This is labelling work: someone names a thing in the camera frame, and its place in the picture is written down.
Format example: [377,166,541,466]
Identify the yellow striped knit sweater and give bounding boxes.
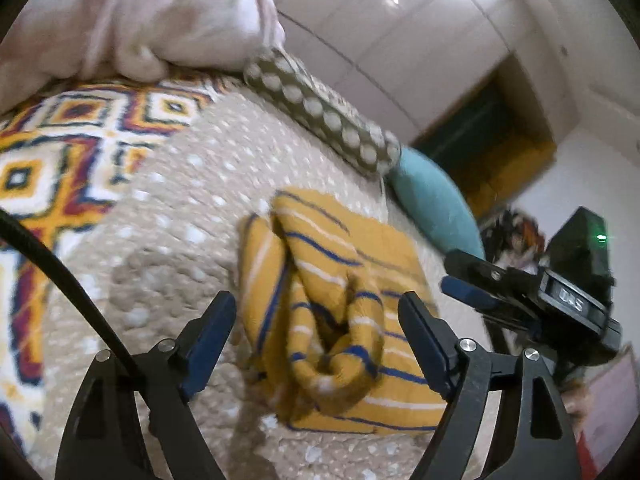
[239,188,445,434]

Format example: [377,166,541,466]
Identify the cluttered clothes rack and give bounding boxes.
[480,207,546,270]

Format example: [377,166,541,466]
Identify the wooden bedroom door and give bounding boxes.
[411,55,556,222]

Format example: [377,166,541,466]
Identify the pink drawer chest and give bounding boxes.
[577,344,639,479]

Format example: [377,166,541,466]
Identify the beige heart quilted bedspread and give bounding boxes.
[29,86,501,480]

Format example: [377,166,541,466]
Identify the beige wardrobe doors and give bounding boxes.
[274,0,509,144]

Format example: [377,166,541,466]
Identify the colourful ikat patterned blanket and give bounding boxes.
[1,70,235,455]

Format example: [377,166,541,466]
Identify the olive white patterned bolster pillow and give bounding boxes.
[243,48,401,178]

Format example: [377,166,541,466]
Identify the pink floral duvet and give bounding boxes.
[1,0,285,112]

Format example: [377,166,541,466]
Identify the teal corduroy pillow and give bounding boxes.
[387,146,485,259]

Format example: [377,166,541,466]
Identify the black cable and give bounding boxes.
[0,209,151,391]

